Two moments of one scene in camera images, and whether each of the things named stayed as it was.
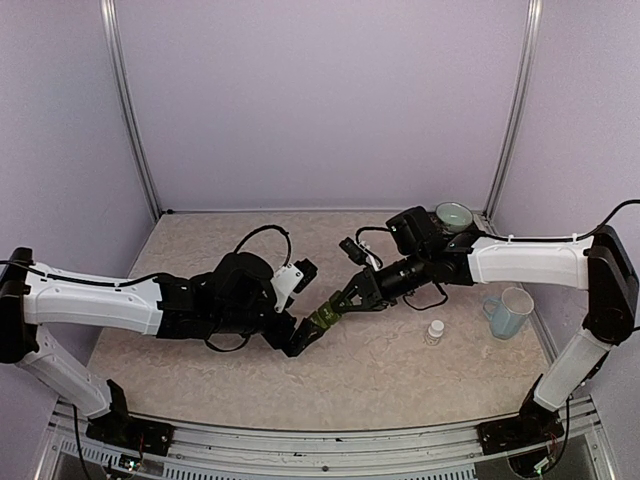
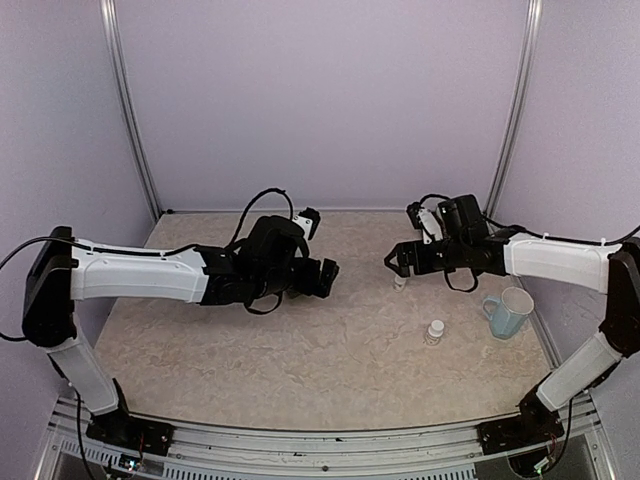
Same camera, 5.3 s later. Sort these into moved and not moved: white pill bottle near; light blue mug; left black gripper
Moved: left black gripper
Not moved: white pill bottle near; light blue mug
